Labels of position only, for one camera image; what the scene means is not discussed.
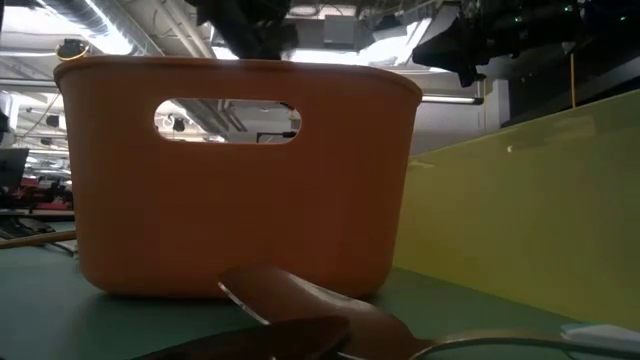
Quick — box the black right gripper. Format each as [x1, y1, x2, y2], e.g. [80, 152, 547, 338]
[411, 17, 506, 89]

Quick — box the orange plastic bin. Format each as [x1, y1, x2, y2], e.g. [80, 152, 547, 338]
[53, 54, 425, 300]

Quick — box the yellow plastic bin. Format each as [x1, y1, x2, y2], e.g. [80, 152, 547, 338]
[392, 88, 640, 332]

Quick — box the red background equipment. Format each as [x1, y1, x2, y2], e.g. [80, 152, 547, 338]
[17, 175, 75, 212]

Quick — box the dark monitor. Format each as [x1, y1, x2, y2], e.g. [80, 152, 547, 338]
[0, 147, 30, 194]

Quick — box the silver spoon patterned handle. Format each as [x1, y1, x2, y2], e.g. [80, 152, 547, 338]
[217, 263, 640, 360]
[47, 239, 80, 259]

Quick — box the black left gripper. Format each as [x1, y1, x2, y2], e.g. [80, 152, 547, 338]
[184, 0, 302, 62]

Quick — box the silver ceiling duct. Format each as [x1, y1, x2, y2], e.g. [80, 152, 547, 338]
[39, 0, 166, 56]

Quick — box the green table mat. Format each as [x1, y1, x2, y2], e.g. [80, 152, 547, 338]
[0, 219, 640, 360]

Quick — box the grey ceiling vent box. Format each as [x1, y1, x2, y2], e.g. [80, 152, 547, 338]
[323, 14, 358, 50]

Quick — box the hanging yellow cable reel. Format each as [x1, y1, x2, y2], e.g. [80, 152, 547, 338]
[54, 37, 92, 63]

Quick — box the gold spoon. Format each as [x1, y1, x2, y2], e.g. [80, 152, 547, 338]
[0, 230, 78, 250]

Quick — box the black table frame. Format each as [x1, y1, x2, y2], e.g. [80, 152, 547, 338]
[499, 42, 640, 129]

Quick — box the ceiling light tube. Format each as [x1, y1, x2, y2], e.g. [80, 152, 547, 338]
[421, 94, 485, 106]

